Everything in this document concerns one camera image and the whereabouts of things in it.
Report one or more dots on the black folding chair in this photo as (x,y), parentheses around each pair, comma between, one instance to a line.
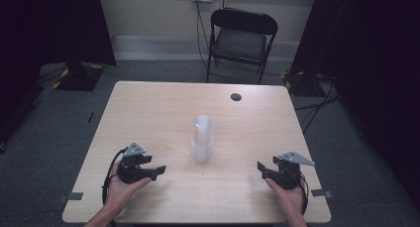
(239,43)

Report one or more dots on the person's right hand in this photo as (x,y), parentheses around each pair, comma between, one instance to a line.
(292,200)

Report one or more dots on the stack of clear plastic cups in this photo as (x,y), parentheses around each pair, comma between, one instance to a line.
(201,141)

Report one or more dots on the grey tape strip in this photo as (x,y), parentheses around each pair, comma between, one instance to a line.
(321,193)
(71,197)

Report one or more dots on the black curtain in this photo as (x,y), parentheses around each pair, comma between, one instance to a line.
(49,28)
(369,55)

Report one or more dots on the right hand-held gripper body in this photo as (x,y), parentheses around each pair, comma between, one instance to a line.
(289,175)

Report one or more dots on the black stand base yellow tape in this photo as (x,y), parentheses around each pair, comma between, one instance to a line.
(79,77)
(298,85)

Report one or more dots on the person's left hand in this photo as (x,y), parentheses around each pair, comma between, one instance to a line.
(120,192)

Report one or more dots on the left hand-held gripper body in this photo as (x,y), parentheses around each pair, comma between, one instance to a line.
(130,172)

